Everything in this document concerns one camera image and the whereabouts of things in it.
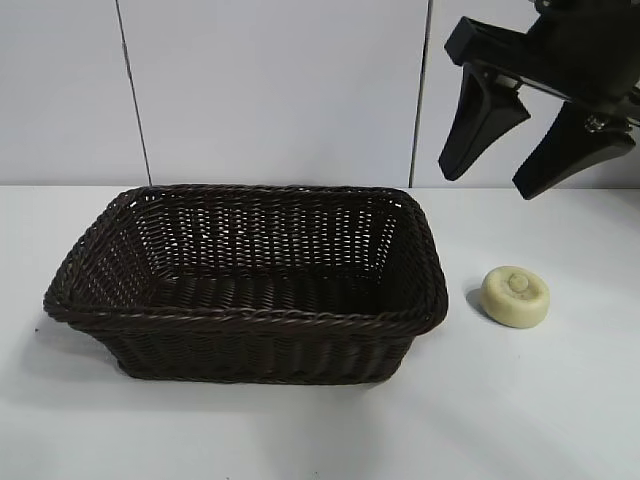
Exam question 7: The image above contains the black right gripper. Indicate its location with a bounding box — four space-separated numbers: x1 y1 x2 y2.
437 0 640 202

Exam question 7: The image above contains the pale yellow egg yolk pastry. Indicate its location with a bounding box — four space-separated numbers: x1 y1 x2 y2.
480 264 552 330

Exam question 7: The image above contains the dark brown wicker basket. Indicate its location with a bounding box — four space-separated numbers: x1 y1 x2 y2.
41 183 450 386

